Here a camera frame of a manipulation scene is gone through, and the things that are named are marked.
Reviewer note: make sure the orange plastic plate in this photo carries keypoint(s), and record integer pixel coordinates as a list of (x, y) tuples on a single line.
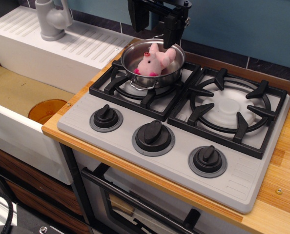
[(44, 110)]

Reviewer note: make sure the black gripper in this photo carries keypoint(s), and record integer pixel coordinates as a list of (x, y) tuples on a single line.
[(174, 26)]

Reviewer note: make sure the stainless steel pan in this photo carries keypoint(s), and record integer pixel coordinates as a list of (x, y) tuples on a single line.
[(134, 53)]

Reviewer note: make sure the grey toy stove top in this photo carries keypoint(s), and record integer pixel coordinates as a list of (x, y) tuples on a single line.
[(236, 188)]

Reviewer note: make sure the black middle stove knob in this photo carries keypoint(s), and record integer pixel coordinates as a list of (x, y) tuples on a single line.
[(153, 139)]

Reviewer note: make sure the black right burner grate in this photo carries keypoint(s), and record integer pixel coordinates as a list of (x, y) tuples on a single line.
[(238, 113)]

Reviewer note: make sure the black left stove knob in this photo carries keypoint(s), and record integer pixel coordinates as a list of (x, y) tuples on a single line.
[(106, 119)]

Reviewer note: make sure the grey toy faucet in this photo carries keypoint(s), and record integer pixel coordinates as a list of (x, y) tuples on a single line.
[(53, 22)]

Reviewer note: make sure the wooden drawer front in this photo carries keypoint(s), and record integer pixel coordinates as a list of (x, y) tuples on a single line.
[(42, 195)]

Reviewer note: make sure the black burner grate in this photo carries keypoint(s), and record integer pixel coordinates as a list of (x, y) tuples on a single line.
[(238, 113), (113, 88)]

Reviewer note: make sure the black stove knob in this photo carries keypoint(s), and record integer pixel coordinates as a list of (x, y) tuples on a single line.
[(106, 119), (153, 139), (207, 162)]

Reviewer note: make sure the black right stove knob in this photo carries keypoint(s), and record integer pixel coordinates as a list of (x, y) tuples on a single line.
[(207, 162)]

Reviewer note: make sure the pink stuffed pig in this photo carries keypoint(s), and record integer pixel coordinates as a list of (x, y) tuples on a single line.
[(155, 61)]

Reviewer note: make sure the white oven door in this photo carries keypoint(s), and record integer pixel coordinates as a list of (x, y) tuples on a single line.
[(129, 206)]

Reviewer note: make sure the black left burner grate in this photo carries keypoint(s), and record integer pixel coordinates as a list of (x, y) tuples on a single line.
[(113, 88)]

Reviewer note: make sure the white toy sink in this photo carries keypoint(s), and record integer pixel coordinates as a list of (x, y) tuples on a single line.
[(33, 70)]

